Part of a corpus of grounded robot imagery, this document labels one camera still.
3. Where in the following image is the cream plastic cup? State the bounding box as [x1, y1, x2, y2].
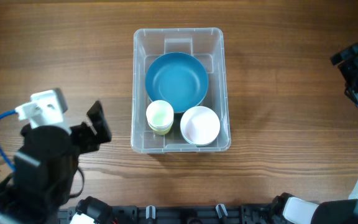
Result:
[145, 100, 174, 131]

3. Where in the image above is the yellow plastic cup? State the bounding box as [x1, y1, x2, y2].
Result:
[150, 126, 171, 135]

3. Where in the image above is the dark blue plate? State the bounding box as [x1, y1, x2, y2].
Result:
[145, 52, 209, 113]

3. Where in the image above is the pink plastic bowl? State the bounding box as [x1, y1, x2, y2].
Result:
[180, 106, 221, 146]

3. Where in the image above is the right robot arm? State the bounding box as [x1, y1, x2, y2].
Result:
[267, 42, 358, 224]

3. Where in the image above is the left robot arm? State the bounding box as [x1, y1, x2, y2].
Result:
[0, 101, 111, 223]

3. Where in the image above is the clear plastic storage container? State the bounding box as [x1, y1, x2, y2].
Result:
[131, 27, 231, 154]

